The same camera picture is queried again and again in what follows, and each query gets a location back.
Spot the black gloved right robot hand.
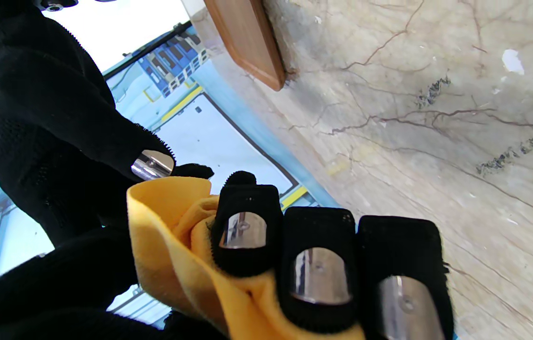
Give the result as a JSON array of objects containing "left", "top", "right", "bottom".
[{"left": 0, "top": 0, "right": 215, "bottom": 248}]

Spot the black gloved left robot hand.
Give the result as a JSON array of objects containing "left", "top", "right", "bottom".
[{"left": 0, "top": 171, "right": 455, "bottom": 340}]

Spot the yellow cloth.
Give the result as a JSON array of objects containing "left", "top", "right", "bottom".
[{"left": 126, "top": 177, "right": 366, "bottom": 340}]

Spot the brown wooden tray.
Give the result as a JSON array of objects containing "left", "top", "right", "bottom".
[{"left": 204, "top": 0, "right": 287, "bottom": 92}]

